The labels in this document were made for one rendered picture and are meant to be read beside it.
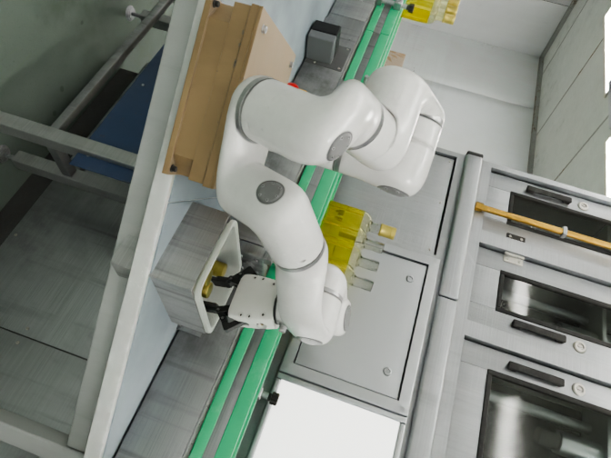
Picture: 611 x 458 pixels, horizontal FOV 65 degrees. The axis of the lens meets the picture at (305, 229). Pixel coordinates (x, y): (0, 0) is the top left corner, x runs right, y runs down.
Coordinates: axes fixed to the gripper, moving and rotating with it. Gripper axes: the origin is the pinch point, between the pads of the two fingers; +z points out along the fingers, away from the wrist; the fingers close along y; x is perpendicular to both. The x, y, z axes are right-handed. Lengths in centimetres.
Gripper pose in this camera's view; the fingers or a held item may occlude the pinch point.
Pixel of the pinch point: (215, 293)
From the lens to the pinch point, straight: 101.9
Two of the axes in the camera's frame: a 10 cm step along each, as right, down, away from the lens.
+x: -2.3, -5.7, -7.9
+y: 2.8, -8.2, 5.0
